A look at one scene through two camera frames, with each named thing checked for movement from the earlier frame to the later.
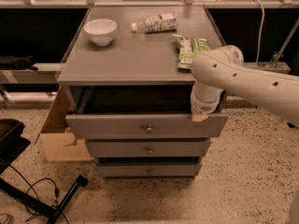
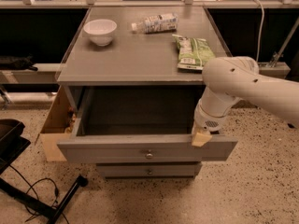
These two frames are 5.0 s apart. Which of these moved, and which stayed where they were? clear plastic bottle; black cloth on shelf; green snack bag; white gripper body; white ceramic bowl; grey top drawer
Moved: grey top drawer; white gripper body
Stayed: black cloth on shelf; white ceramic bowl; green snack bag; clear plastic bottle
